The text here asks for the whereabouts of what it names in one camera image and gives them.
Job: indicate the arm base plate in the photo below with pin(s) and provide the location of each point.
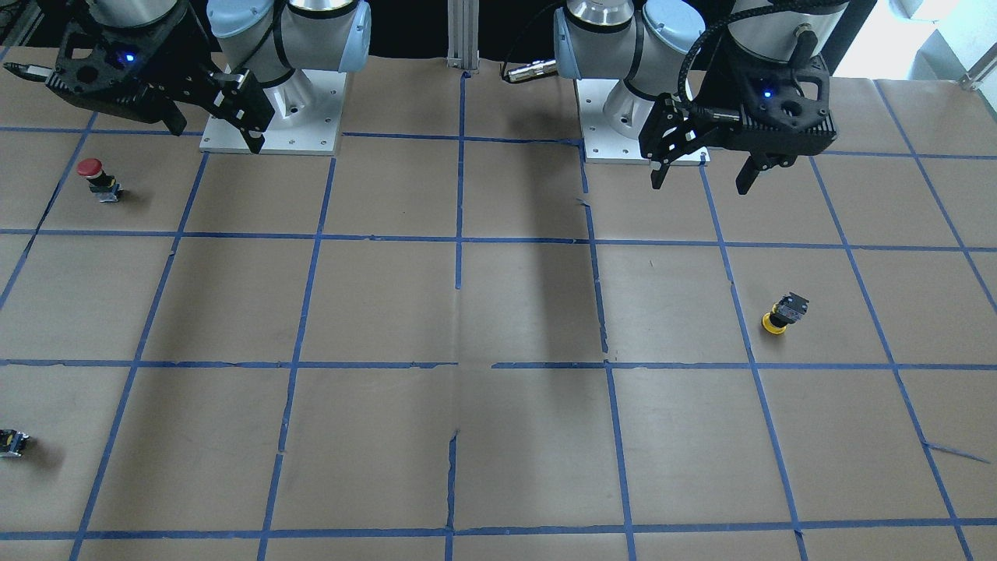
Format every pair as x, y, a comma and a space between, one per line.
307, 114
611, 117

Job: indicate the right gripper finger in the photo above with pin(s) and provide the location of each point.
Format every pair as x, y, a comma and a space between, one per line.
241, 101
166, 112

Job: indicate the aluminium frame post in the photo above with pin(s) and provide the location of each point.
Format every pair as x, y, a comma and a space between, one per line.
462, 19

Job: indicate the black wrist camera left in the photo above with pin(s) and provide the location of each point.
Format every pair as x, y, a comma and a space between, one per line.
784, 110

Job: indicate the silver cable connector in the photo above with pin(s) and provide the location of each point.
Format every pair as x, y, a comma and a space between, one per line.
535, 70

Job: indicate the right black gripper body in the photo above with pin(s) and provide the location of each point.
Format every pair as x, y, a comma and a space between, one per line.
185, 72

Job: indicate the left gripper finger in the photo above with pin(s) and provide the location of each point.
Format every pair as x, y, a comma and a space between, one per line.
666, 136
756, 164

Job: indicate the red push button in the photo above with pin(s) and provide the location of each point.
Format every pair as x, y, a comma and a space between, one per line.
105, 187

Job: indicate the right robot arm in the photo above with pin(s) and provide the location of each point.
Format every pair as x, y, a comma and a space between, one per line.
248, 66

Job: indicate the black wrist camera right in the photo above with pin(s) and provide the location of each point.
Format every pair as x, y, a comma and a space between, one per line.
99, 68

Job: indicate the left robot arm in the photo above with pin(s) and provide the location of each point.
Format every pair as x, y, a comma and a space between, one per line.
666, 46

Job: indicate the yellow push button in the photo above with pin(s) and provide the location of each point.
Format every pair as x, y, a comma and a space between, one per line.
789, 310

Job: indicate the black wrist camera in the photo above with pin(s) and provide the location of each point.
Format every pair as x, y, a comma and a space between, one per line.
99, 68
784, 110

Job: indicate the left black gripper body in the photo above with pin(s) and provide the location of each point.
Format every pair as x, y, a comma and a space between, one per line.
714, 92

